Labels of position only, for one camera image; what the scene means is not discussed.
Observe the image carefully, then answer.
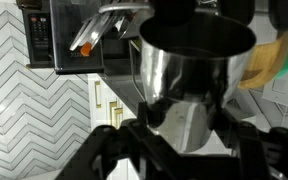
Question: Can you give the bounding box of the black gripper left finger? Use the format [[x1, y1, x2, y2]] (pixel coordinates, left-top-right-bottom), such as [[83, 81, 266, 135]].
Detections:
[[55, 99, 185, 180]]

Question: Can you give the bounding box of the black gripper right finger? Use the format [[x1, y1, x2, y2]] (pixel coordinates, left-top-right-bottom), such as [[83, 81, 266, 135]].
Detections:
[[213, 106, 288, 180]]

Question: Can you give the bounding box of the silver metal cup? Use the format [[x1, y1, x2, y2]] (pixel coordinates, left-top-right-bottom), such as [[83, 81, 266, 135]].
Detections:
[[138, 13, 258, 154]]

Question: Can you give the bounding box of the white upper cabinet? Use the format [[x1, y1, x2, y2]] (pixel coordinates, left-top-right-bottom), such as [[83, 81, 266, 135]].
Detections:
[[87, 73, 142, 180]]

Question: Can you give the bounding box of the round wooden cutting board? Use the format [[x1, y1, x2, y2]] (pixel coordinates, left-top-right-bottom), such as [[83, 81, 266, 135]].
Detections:
[[237, 29, 288, 90]]

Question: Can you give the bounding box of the dark translucent appliance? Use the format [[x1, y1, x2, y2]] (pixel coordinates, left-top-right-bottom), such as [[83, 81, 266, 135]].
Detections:
[[48, 0, 106, 75]]

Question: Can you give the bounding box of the black utensil holder with utensils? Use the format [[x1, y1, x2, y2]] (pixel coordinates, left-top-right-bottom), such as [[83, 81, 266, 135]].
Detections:
[[68, 1, 152, 64]]

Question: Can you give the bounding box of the black microwave with keypad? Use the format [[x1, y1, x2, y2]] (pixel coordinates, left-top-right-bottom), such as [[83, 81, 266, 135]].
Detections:
[[19, 6, 56, 69]]

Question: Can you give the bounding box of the gold cabinet handle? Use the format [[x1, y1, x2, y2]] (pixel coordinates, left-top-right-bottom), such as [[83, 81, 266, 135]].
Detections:
[[108, 100, 124, 130], [94, 80, 102, 109]]

